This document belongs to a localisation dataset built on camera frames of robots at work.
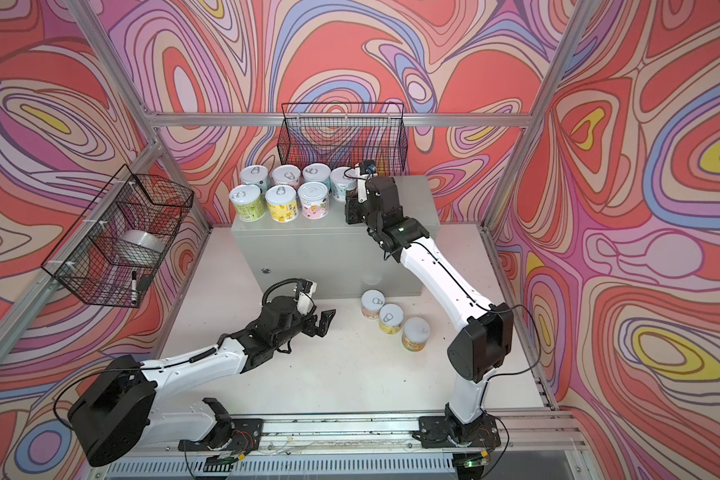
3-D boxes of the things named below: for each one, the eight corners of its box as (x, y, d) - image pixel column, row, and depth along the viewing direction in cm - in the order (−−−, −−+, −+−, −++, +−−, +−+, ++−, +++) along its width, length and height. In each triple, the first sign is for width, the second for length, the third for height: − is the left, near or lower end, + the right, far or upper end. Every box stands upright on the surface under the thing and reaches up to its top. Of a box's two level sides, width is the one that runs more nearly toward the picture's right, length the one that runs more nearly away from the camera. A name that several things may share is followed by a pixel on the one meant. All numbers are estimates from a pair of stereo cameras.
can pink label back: (357, 315, 96) (357, 306, 92) (365, 295, 101) (365, 285, 97) (378, 321, 95) (379, 312, 90) (385, 301, 100) (386, 291, 95)
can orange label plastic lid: (403, 351, 89) (405, 341, 83) (401, 327, 94) (403, 316, 88) (428, 351, 89) (432, 341, 83) (424, 327, 94) (428, 316, 88)
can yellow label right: (379, 334, 92) (380, 326, 88) (379, 312, 97) (379, 303, 93) (402, 334, 92) (404, 326, 88) (400, 312, 97) (402, 303, 93)
